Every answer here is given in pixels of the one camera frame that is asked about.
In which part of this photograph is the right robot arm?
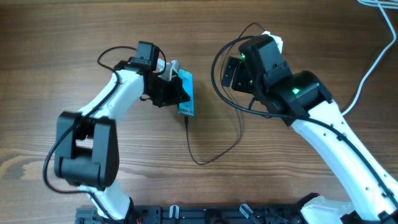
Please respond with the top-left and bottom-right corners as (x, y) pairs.
(227, 34), (397, 223)

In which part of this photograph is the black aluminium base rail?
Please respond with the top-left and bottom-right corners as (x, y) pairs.
(75, 204), (306, 224)

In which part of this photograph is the black USB charging cable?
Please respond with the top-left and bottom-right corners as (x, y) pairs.
(183, 22), (267, 166)

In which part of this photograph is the white power strip cord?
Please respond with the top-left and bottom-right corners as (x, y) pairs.
(341, 0), (397, 116)

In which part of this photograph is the Galaxy smartphone teal screen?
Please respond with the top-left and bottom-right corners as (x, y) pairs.
(178, 68), (195, 116)

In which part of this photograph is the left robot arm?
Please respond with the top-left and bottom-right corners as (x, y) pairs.
(43, 41), (194, 223)

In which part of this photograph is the white cables top corner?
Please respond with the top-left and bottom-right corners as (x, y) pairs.
(356, 0), (398, 10)

